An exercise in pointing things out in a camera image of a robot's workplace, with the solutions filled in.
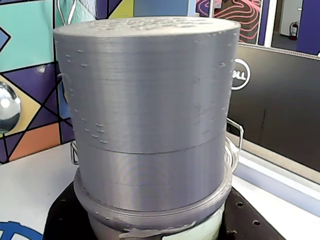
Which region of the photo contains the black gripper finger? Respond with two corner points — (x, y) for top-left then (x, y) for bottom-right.
(43, 186), (99, 240)
(219, 186), (286, 240)

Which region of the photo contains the steel ladle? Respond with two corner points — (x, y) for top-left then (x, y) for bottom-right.
(0, 81), (22, 133)

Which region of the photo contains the red fire extinguisher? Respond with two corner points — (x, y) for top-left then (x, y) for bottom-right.
(289, 21), (300, 41)

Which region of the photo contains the steel pot with lid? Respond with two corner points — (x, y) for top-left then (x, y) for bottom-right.
(70, 117), (245, 176)

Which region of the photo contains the blue wooden toy kitchen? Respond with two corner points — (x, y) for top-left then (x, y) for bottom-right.
(0, 0), (320, 240)

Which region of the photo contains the gray salt shaker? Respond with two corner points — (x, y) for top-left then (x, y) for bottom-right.
(53, 16), (242, 240)

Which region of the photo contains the black Dell monitor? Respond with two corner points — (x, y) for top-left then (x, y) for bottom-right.
(226, 44), (320, 173)

